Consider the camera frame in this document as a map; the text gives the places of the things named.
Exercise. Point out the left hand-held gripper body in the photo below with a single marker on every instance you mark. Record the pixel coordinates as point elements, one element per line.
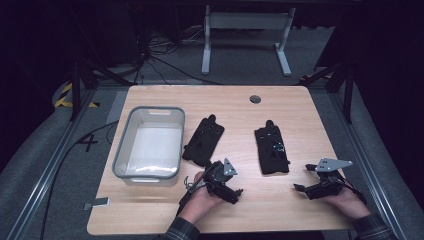
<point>218,171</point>

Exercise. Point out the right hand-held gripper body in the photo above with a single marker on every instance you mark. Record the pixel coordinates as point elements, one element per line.
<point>328,188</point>

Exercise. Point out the black glove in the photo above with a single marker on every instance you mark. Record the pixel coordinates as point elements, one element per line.
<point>204,141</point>
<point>270,156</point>

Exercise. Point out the white plastic bin grey rim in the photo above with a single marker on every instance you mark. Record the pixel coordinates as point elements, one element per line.
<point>151,146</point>

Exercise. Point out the person's right hand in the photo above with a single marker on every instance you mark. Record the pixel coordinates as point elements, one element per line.
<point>350,203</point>

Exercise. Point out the person's left hand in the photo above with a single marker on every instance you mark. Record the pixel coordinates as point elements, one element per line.
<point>200,200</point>

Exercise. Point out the black metal stand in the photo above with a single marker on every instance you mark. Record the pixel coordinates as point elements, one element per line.
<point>76,90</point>
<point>348,93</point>

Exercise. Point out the yellow black hazard tape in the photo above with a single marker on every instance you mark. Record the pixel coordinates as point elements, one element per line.
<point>63,96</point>

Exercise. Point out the small grey metal bracket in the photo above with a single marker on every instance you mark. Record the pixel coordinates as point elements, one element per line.
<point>98,202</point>

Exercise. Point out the white metal desk frame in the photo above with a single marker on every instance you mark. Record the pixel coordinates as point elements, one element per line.
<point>246,20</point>

